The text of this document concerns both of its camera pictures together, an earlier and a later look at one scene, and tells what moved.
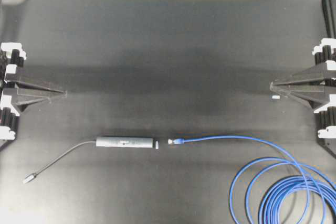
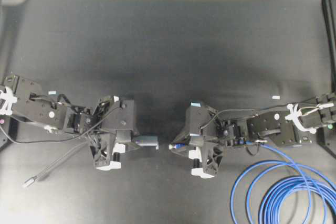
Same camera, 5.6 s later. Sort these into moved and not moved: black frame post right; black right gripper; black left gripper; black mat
Moved: black left gripper; black right gripper
Not moved: black frame post right; black mat
